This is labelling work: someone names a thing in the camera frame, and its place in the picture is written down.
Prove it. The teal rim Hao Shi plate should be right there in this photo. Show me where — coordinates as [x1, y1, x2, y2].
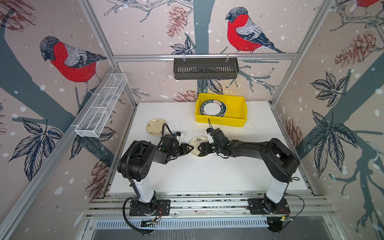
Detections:
[200, 100, 227, 117]

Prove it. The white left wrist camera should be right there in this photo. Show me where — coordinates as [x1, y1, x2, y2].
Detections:
[174, 132, 184, 145]

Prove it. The black hanging basket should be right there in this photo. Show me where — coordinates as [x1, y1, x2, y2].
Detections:
[174, 58, 239, 80]

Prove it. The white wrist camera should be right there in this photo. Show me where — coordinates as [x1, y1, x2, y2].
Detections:
[206, 128, 214, 144]
[174, 132, 184, 145]

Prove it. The white wire mesh basket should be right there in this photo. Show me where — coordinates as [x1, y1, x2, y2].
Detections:
[75, 73, 128, 138]

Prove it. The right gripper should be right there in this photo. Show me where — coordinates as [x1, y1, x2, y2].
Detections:
[196, 140, 223, 153]

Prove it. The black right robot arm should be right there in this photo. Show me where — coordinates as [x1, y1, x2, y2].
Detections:
[198, 129, 300, 214]

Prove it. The black corrugated cable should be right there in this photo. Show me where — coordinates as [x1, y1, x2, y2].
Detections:
[161, 122, 178, 142]

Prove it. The yellow plastic bin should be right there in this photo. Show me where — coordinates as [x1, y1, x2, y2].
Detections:
[195, 93, 248, 128]

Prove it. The cream plate with characters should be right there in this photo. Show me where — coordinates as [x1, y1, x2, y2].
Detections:
[146, 118, 167, 135]

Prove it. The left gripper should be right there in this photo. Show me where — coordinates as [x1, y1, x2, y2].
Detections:
[169, 145, 194, 159]

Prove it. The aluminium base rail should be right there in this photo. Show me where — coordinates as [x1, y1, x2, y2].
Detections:
[85, 192, 336, 219]

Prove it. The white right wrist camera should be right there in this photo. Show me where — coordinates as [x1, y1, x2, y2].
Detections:
[206, 128, 214, 144]

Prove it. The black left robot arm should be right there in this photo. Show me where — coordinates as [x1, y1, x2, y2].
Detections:
[117, 134, 194, 216]

